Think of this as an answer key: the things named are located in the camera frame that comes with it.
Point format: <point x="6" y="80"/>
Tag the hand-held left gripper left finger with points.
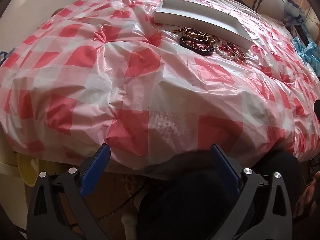
<point x="96" y="167"/>

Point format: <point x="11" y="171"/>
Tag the white pipe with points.
<point x="128" y="223"/>

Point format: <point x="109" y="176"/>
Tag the yellow plastic bowl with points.
<point x="28" y="170"/>

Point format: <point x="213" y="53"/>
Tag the white cardboard box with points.
<point x="200" y="12"/>

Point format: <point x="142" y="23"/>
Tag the red white checked plastic sheet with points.
<point x="150" y="92"/>

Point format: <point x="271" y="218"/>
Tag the light blue plastic bag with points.
<point x="303" y="51"/>

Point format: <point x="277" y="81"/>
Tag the person's right hand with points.
<point x="307" y="192"/>

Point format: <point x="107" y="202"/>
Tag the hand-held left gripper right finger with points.
<point x="225" y="165"/>

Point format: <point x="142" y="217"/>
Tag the black braided bangle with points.
<point x="203" y="52"/>

